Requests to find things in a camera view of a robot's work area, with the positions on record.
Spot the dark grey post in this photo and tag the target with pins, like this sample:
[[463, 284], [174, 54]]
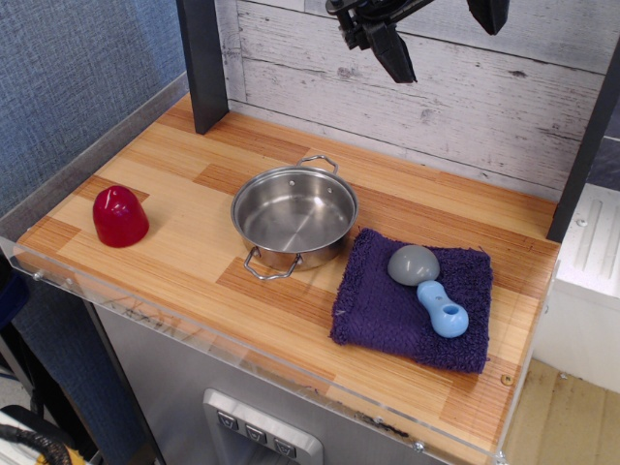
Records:
[[204, 62], [585, 157]]

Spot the purple towel cloth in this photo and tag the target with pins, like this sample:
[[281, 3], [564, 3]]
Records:
[[373, 311]]

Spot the red plastic dome toy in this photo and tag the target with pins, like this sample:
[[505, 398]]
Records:
[[119, 218]]

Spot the white side cabinet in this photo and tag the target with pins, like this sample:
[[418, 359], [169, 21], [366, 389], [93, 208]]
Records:
[[579, 329]]

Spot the silver button control panel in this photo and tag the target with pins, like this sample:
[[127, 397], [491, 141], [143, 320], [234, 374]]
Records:
[[242, 434]]

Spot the silver pot with handles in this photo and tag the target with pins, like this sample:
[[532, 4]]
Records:
[[294, 218]]

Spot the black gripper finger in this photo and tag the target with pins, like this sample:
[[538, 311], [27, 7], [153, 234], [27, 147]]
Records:
[[492, 15], [385, 43]]

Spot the clear acrylic table edge guard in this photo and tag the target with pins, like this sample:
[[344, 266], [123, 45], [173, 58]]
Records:
[[168, 363]]

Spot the blue and grey spoon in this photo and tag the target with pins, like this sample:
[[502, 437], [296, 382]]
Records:
[[417, 266]]

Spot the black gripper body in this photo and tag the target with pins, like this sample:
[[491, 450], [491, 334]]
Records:
[[352, 12]]

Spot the dark grey left post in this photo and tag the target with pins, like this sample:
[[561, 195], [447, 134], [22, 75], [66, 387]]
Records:
[[204, 62]]

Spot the dark grey right post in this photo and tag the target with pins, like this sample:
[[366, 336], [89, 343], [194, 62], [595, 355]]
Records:
[[585, 157]]

